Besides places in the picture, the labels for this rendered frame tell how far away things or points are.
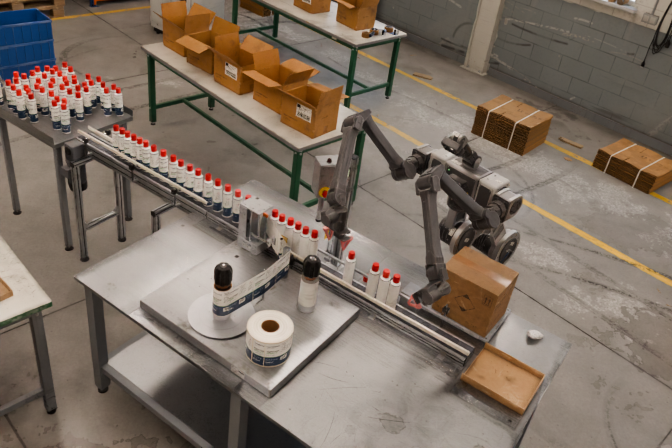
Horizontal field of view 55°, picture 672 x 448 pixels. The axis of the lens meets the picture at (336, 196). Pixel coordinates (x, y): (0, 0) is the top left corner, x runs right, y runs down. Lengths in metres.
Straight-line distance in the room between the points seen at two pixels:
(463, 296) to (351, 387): 0.72
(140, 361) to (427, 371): 1.61
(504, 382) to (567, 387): 1.39
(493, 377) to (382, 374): 0.51
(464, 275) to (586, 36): 5.40
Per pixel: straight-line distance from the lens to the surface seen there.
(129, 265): 3.48
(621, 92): 8.13
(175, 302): 3.18
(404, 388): 2.99
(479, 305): 3.21
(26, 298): 3.42
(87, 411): 3.94
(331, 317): 3.15
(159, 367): 3.79
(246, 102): 5.27
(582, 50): 8.25
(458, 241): 3.34
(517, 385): 3.17
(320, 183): 3.15
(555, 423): 4.27
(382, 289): 3.19
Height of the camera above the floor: 3.03
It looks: 32 degrees down
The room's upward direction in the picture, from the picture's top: 8 degrees clockwise
